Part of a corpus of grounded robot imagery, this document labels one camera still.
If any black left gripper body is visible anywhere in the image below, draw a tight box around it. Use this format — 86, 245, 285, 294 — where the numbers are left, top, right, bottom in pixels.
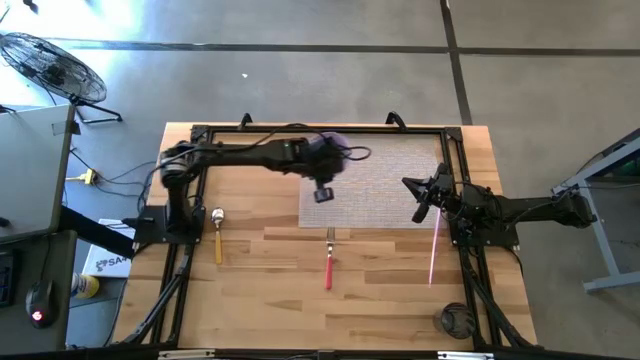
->
292, 135, 349, 185

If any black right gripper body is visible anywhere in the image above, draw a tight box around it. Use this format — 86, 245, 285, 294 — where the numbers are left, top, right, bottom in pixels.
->
423, 162, 457, 209

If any lilac bowl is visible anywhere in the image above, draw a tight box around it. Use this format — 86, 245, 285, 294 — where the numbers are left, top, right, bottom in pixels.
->
314, 131, 352, 174

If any pink straw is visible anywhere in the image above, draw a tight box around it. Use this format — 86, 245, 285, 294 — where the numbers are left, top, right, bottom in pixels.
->
427, 207, 442, 289

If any red-handled metal fork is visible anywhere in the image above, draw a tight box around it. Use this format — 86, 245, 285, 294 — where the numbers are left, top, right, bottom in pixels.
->
324, 226, 336, 292

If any dark patterned cup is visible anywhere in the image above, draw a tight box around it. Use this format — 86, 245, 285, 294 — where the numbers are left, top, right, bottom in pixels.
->
439, 301, 478, 340

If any grey woven placemat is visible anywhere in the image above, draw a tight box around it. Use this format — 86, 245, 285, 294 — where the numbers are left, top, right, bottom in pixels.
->
298, 132, 446, 230

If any white cardboard box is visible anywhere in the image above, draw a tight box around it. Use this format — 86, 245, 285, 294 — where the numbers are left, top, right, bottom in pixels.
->
81, 217, 135, 279

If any yellow power strip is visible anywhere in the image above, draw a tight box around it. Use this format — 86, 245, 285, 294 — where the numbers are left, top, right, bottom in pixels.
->
64, 168, 98, 186

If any black beam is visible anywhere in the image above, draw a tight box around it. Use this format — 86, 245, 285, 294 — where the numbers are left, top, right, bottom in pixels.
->
58, 203, 137, 260

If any yellow canister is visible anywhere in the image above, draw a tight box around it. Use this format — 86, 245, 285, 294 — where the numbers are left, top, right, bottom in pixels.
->
71, 272, 101, 300

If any black floor fan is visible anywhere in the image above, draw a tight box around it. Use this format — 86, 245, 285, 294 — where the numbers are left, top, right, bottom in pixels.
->
0, 32, 124, 125

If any dark desk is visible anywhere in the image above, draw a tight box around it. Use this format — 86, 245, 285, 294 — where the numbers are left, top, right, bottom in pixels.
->
0, 230, 79, 351

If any grey desk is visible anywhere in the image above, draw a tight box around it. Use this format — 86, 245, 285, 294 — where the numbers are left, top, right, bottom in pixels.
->
0, 103, 77, 245

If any black computer mouse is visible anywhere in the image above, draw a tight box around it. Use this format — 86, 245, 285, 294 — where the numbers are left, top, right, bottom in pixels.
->
24, 279, 59, 330

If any black keyboard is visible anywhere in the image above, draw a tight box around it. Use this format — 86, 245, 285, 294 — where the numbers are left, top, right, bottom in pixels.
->
0, 248, 16, 309

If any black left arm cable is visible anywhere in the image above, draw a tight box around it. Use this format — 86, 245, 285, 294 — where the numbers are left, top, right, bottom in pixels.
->
199, 122, 373, 163

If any black aluminium table frame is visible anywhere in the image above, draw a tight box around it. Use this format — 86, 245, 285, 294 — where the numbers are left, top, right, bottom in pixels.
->
119, 122, 539, 351

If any yellow-handled metal spoon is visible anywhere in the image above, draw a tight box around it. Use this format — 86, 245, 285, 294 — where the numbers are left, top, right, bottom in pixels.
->
210, 206, 226, 266

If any silver metal bracket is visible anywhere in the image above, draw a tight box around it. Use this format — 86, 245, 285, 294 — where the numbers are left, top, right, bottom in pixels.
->
158, 350, 217, 360
436, 350, 495, 360

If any grey metal table frame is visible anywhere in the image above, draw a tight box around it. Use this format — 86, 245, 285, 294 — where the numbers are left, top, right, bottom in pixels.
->
551, 128, 640, 295

